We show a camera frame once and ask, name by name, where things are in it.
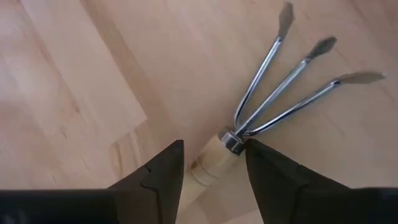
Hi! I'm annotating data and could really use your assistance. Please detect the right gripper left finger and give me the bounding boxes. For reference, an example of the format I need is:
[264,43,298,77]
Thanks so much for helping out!
[107,139,185,224]

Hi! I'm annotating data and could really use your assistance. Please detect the three-prong wooden-handled hand rake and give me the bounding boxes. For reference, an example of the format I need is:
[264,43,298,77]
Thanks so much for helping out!
[175,2,386,224]

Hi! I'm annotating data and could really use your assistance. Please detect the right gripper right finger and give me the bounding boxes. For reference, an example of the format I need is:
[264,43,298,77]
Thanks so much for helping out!
[244,138,351,224]

